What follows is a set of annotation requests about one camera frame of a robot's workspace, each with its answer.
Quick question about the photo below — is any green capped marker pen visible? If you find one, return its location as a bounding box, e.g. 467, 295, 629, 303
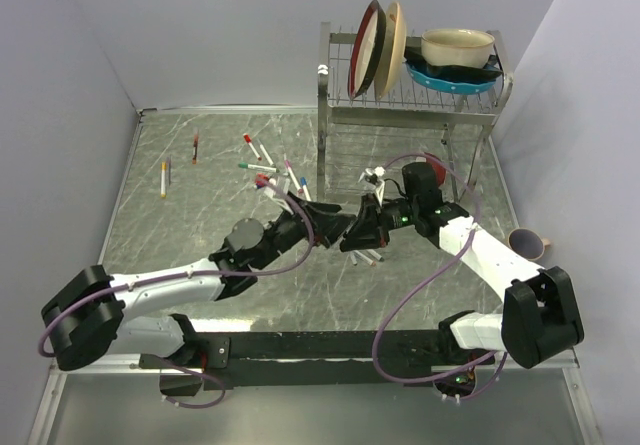
238, 162, 279, 173

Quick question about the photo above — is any steel dish rack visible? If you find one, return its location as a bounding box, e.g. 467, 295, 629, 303
316, 22, 513, 200

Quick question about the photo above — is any yellow marker pen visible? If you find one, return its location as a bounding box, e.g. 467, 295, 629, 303
160, 161, 168, 198

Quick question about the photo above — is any pink marker pen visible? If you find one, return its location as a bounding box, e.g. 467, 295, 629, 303
283, 153, 303, 194

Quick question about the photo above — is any aluminium frame rail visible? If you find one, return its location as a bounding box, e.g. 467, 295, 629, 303
49, 327, 581, 376

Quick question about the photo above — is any cream ceramic bowl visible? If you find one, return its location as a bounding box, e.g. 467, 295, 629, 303
421, 28, 495, 68

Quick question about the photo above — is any red black plate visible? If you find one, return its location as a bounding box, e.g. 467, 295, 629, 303
347, 0, 386, 100

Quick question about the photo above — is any blue dotted dish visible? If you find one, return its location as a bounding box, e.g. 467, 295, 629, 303
406, 63, 503, 95

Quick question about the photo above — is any black square plate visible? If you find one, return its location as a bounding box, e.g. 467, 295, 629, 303
404, 46, 503, 83

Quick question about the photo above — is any red marker pen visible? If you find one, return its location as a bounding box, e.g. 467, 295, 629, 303
243, 133, 262, 161

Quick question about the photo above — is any purple cable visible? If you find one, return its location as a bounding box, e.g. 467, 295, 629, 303
372, 152, 504, 400
37, 176, 316, 410

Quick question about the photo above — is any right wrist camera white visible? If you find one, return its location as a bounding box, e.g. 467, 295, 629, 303
358, 166, 386, 205

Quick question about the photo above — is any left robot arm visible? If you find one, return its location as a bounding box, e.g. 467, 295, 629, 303
38, 194, 355, 371

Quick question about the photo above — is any purple pink mug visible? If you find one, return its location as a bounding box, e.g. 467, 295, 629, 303
507, 228, 551, 261

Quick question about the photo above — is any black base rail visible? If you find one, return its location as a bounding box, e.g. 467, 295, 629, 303
166, 330, 486, 390

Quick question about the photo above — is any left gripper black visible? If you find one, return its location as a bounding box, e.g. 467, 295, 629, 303
254, 190, 357, 270

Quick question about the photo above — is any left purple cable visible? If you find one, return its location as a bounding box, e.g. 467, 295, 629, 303
37, 176, 316, 410

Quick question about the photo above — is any white marker pen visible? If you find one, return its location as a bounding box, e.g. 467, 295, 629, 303
257, 140, 274, 167

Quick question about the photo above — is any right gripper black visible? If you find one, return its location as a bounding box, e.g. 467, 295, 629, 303
340, 192, 419, 251

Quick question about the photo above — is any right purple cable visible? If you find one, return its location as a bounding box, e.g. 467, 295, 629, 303
372, 152, 504, 400

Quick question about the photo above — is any red white bowl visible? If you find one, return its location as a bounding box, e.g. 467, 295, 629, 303
425, 152, 447, 187

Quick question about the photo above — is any beige plate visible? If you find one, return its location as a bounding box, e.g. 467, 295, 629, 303
374, 1, 407, 102

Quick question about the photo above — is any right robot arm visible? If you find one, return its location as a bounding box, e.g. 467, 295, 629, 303
340, 161, 584, 369

